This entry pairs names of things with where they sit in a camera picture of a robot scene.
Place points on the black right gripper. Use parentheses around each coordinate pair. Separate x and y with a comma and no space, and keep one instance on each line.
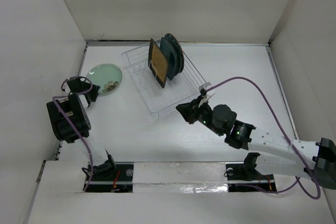
(187,111)

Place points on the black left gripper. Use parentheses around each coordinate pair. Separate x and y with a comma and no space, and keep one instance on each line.
(94,90)

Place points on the light green glass plate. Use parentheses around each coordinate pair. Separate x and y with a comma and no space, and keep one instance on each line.
(107,76)

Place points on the yellow square black-rimmed plate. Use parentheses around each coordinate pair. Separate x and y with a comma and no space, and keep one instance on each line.
(158,63)

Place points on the teal square plate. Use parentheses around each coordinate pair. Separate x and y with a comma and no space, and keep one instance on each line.
(171,56)

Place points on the teal scalloped round plate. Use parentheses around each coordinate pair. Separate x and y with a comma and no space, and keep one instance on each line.
(180,56)

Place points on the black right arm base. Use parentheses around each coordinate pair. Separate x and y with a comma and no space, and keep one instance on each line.
(243,177)

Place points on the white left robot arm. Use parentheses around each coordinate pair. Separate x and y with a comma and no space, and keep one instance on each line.
(70,123)

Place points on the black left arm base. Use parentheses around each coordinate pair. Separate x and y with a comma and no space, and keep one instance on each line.
(120,181)

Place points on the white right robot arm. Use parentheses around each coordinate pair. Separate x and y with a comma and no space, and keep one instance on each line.
(267,153)

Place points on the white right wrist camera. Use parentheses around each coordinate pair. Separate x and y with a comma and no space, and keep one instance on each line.
(206,92)

